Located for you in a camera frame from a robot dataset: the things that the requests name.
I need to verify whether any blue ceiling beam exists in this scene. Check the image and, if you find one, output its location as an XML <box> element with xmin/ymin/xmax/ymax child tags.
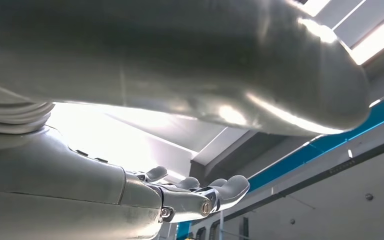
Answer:
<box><xmin>175</xmin><ymin>88</ymin><xmax>384</xmax><ymax>240</ymax></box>

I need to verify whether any long ceiling light strip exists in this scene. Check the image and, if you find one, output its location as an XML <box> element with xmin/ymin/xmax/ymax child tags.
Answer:
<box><xmin>297</xmin><ymin>0</ymin><xmax>384</xmax><ymax>66</ymax></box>

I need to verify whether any black ceiling rail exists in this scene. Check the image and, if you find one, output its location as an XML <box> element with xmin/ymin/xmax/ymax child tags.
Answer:
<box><xmin>223</xmin><ymin>134</ymin><xmax>384</xmax><ymax>223</ymax></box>

